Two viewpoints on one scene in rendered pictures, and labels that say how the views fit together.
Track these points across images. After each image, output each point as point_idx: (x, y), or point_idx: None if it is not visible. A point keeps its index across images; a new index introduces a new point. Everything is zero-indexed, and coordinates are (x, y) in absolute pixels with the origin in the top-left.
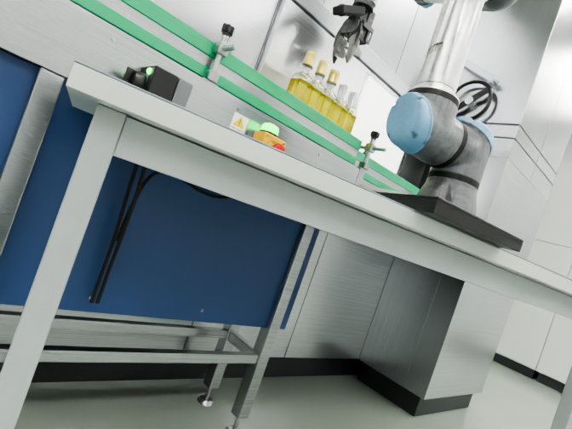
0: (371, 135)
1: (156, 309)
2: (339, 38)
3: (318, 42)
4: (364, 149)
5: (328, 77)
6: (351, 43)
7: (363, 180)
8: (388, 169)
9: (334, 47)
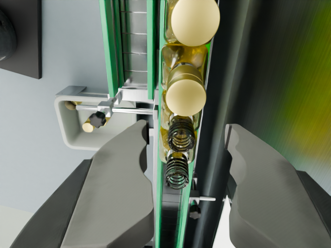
0: (100, 112)
1: None
2: (296, 226)
3: None
4: (111, 101)
5: (190, 70)
6: (119, 165)
7: (153, 143)
8: (156, 206)
9: (275, 163)
